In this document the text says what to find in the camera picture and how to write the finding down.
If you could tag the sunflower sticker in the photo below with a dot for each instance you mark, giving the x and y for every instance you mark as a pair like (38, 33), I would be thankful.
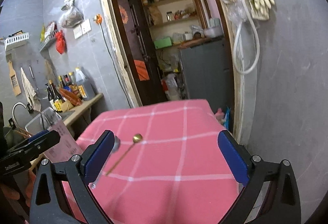
(123, 14)

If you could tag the orange sticker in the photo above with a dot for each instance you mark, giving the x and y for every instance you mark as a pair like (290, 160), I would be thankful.
(141, 70)

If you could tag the orange brown packet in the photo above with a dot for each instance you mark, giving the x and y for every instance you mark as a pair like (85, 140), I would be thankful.
(71, 97)

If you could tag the dark wooden door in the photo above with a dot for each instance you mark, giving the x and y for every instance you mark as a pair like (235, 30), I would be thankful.
(133, 42)

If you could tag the white wall switch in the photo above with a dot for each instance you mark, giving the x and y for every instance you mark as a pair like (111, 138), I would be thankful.
(78, 32)

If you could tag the grey wall rack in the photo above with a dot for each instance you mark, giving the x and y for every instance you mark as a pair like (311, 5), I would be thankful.
(48, 42)

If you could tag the orange plug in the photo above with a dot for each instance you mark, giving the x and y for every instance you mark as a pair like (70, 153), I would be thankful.
(97, 19)

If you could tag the small steel spoon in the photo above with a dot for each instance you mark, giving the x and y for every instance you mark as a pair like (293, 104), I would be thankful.
(116, 142)

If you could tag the pink checked tablecloth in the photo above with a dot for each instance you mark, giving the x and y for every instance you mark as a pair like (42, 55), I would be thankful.
(166, 162)

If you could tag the dark bottle yellow label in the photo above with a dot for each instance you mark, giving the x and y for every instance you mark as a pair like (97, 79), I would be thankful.
(56, 98)

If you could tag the dark sauce bottle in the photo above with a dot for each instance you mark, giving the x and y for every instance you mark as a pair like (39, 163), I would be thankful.
(64, 83)

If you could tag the wooden grater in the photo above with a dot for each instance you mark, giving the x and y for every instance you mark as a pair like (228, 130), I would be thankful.
(14, 80)

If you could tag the aluminium pot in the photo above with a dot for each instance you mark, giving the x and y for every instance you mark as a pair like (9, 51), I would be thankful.
(214, 31)

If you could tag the clear bag of dried goods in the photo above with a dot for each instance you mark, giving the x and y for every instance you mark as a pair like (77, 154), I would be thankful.
(70, 15)

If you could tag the green box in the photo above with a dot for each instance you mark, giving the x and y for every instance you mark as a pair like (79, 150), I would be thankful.
(162, 43)

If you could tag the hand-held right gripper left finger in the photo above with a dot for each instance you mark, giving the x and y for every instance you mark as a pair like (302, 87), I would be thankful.
(100, 160)

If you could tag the clear measuring cup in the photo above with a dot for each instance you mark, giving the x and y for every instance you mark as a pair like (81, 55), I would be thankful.
(64, 137)

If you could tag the yellow packet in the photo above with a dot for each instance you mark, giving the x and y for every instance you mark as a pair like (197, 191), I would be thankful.
(43, 33)

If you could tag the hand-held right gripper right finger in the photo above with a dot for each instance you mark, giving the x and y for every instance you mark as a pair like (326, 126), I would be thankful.
(232, 156)

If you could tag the white hanging towel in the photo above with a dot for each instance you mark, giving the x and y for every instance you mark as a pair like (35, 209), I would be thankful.
(29, 90)

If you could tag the wooden shelf unit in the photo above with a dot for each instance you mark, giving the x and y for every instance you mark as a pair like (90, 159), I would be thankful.
(169, 3)

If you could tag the white wall socket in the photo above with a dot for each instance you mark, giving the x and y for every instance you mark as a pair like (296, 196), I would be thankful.
(86, 26)

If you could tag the steel tap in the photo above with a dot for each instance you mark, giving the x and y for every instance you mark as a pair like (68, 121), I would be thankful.
(18, 106)

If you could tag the red plastic bag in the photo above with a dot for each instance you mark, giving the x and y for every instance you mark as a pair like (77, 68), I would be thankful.
(60, 43)

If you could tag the large oil jug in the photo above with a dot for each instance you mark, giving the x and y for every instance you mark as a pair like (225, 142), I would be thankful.
(85, 85)

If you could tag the grey refrigerator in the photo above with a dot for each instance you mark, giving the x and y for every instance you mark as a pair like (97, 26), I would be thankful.
(205, 72)

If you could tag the blue bag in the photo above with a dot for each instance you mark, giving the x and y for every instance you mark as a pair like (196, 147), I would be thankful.
(227, 117)

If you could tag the white wall rack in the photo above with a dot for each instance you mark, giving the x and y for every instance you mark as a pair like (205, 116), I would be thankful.
(15, 40)

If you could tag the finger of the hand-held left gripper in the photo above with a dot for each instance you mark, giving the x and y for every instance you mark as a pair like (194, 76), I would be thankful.
(38, 136)
(46, 143)

